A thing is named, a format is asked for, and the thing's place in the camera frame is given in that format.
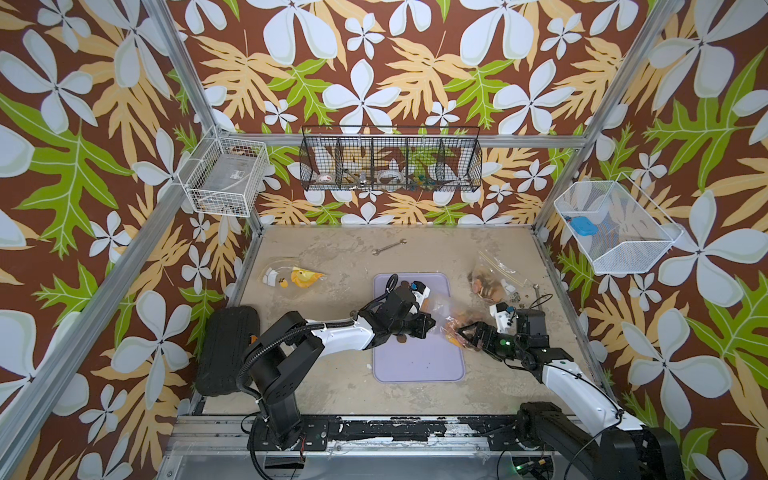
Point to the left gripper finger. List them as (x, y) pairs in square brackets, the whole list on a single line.
[(424, 320), (423, 330)]

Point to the clear bag of donuts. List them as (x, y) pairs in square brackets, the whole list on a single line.
[(450, 316)]

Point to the black mounting rail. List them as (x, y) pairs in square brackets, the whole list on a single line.
[(321, 433)]

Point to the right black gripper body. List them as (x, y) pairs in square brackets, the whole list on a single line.
[(504, 346)]

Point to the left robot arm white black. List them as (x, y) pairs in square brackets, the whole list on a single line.
[(274, 366)]

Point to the black tool case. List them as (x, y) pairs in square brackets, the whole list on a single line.
[(228, 334)]

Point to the blue object in basket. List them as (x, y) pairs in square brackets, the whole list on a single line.
[(583, 226)]

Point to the metal rod tool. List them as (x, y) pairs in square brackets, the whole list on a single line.
[(537, 302)]

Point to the clear bag of cookies back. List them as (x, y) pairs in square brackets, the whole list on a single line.
[(494, 282)]

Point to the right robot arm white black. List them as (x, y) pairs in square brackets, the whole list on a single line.
[(607, 442)]

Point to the silver wrench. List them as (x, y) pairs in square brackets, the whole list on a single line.
[(380, 250)]

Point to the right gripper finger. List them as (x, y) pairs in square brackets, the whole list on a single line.
[(475, 340), (479, 328)]

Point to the white wire basket left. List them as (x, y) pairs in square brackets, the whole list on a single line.
[(223, 174)]

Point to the black wire basket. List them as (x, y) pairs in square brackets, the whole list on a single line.
[(390, 158)]

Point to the lavender plastic tray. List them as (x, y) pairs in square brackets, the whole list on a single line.
[(433, 359)]

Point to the ziploc bag with cookies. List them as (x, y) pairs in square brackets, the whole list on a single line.
[(287, 274)]

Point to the white mesh basket right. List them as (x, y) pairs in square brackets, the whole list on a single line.
[(634, 231)]

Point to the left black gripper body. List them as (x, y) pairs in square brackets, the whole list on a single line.
[(409, 324)]

